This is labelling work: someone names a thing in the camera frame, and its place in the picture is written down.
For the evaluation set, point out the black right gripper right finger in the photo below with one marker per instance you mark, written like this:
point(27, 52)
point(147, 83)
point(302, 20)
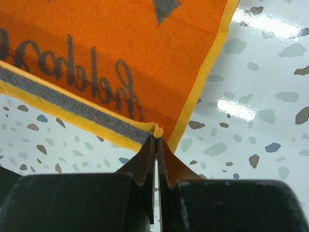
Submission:
point(190, 203)

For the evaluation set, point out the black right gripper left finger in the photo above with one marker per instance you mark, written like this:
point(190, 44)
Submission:
point(122, 201)

